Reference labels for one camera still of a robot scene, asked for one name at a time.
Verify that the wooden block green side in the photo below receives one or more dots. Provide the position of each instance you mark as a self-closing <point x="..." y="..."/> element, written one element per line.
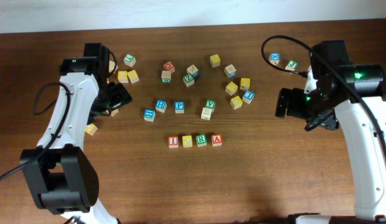
<point x="166" y="76"/>

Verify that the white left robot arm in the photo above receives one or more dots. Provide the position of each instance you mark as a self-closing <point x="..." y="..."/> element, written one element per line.
<point x="59" y="176"/>

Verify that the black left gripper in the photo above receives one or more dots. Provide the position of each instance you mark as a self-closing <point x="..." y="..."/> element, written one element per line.
<point x="121" y="96"/>

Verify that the blue X block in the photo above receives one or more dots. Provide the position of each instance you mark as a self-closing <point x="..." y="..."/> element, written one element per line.
<point x="274" y="58"/>

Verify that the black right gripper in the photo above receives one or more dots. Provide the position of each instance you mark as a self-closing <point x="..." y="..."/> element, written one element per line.
<point x="293" y="110"/>

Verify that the yellow block right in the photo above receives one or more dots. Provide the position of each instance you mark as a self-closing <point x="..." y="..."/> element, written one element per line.
<point x="244" y="83"/>

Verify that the wooden K block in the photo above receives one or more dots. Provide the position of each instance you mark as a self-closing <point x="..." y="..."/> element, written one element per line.
<point x="206" y="113"/>

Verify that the blue P block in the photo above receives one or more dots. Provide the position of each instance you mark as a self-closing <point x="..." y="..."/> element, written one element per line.
<point x="179" y="107"/>

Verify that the red A block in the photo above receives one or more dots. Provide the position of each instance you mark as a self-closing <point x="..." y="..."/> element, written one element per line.
<point x="217" y="140"/>

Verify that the green R block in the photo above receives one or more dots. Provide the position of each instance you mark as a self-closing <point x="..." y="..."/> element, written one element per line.
<point x="201" y="140"/>

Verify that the yellow block mid left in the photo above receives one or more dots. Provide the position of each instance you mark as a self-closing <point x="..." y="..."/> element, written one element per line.
<point x="114" y="112"/>

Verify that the red G block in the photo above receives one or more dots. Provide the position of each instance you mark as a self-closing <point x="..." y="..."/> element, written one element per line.
<point x="169" y="66"/>

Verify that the green J block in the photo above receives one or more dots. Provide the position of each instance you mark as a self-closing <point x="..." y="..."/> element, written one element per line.
<point x="291" y="65"/>

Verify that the yellow block lower left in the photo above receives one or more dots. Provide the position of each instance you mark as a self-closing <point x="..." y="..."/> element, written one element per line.
<point x="91" y="129"/>

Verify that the green L block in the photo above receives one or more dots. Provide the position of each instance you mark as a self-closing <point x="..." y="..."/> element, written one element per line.
<point x="129" y="60"/>

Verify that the wooden block blue L side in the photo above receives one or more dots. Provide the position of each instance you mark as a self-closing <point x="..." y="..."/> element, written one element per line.
<point x="193" y="70"/>

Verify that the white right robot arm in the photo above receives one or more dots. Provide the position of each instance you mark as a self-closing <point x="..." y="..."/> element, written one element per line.
<point x="351" y="97"/>

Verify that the yellow M block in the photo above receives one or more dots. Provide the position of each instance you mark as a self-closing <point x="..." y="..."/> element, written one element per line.
<point x="215" y="60"/>

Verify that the wooden block blue D side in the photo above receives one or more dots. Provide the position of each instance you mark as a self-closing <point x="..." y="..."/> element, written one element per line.
<point x="230" y="71"/>

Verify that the blue block near gripper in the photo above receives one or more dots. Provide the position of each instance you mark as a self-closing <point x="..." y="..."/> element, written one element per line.
<point x="149" y="115"/>

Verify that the yellow S block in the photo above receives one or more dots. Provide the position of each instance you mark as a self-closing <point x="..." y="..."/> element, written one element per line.
<point x="231" y="88"/>

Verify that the blue I block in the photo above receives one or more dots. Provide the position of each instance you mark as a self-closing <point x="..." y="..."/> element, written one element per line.
<point x="248" y="96"/>

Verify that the yellow c block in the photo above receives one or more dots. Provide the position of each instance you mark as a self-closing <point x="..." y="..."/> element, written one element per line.
<point x="187" y="141"/>
<point x="236" y="102"/>

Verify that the yellow block beside left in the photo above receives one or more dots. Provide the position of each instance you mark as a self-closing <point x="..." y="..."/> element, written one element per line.
<point x="133" y="76"/>

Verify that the plain wooden block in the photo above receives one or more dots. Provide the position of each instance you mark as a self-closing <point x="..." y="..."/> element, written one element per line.
<point x="111" y="66"/>

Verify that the green V block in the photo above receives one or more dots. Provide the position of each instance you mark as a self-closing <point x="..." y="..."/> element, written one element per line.
<point x="210" y="104"/>

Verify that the green Z block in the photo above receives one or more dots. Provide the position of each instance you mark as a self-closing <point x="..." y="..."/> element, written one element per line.
<point x="188" y="80"/>

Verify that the blue H block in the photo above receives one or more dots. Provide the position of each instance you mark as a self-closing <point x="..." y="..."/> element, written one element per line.
<point x="161" y="106"/>

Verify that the red I block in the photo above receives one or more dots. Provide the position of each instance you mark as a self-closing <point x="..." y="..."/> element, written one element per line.
<point x="173" y="141"/>

